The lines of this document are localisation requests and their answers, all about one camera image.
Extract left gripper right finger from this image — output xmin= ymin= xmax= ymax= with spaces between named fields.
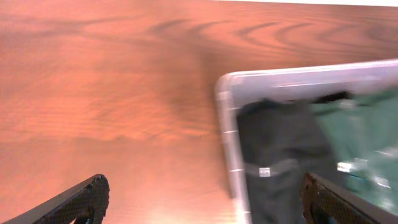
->
xmin=300 ymin=173 xmax=397 ymax=224

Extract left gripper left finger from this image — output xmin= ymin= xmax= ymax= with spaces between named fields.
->
xmin=3 ymin=174 xmax=110 ymax=224

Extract black cloth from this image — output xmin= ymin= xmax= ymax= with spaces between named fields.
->
xmin=237 ymin=100 xmax=344 ymax=224

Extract dark green cloth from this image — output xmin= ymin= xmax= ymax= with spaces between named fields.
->
xmin=310 ymin=88 xmax=397 ymax=215

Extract clear plastic storage bin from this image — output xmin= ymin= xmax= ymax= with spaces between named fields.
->
xmin=216 ymin=59 xmax=397 ymax=224

